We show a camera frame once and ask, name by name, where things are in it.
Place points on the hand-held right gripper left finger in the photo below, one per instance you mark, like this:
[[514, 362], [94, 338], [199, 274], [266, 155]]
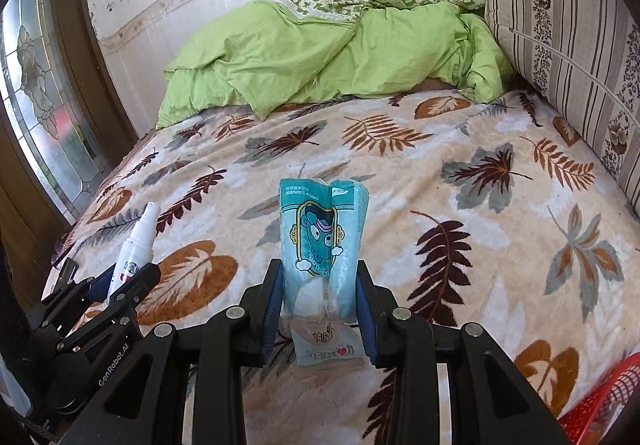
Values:
[[272, 315]]

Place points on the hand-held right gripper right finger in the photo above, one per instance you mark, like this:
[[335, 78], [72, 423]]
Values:
[[364, 320]]

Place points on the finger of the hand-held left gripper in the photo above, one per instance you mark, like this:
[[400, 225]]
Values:
[[100, 284], [135, 287]]

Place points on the white spray bottle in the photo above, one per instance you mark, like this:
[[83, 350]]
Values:
[[132, 255]]

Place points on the small white tissue packet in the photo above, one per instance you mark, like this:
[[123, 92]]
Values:
[[325, 342]]

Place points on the teal cartoon print packet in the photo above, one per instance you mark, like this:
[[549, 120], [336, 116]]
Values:
[[320, 235]]

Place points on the red mesh basket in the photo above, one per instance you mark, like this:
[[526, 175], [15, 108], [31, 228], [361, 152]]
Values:
[[605, 400]]

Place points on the leaf print fleece blanket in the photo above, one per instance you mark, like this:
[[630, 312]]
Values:
[[425, 225]]

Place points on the stained glass wooden door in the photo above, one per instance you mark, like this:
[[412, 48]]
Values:
[[45, 100]]

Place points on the green quilt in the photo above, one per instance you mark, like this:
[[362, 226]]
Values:
[[300, 55]]

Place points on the striped floral pillow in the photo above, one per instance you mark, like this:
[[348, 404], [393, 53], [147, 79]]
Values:
[[575, 50]]

